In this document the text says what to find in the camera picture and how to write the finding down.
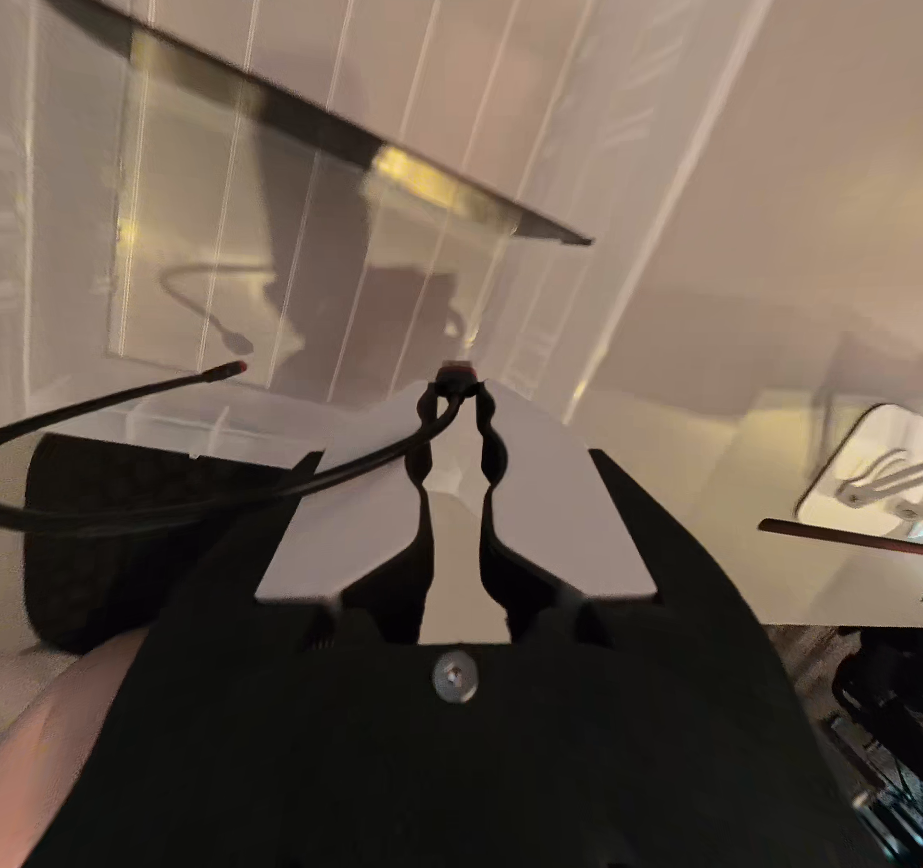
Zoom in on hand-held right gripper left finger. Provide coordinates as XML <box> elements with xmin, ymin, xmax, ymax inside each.
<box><xmin>254</xmin><ymin>376</ymin><xmax>462</xmax><ymax>604</ymax></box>

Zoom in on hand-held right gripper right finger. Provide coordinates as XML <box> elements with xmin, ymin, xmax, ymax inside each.
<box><xmin>472</xmin><ymin>380</ymin><xmax>659</xmax><ymax>602</ymax></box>

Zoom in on black cable red-ringed plug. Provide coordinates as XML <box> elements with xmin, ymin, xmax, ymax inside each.
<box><xmin>0</xmin><ymin>360</ymin><xmax>483</xmax><ymax>533</ymax></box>

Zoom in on clear plastic bin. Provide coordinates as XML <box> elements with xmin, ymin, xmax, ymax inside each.
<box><xmin>0</xmin><ymin>0</ymin><xmax>801</xmax><ymax>465</ymax></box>

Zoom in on person's left forearm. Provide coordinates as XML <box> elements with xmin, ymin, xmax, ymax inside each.
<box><xmin>0</xmin><ymin>626</ymin><xmax>149</xmax><ymax>868</ymax></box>

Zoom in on black textured wrist rest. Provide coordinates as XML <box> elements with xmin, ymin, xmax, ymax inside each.
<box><xmin>22</xmin><ymin>432</ymin><xmax>318</xmax><ymax>656</ymax></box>

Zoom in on white board stand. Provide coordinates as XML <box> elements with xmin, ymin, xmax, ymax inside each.
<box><xmin>793</xmin><ymin>403</ymin><xmax>923</xmax><ymax>545</ymax></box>

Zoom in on black divider strip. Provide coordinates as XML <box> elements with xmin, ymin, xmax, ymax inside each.
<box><xmin>0</xmin><ymin>0</ymin><xmax>594</xmax><ymax>245</ymax></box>

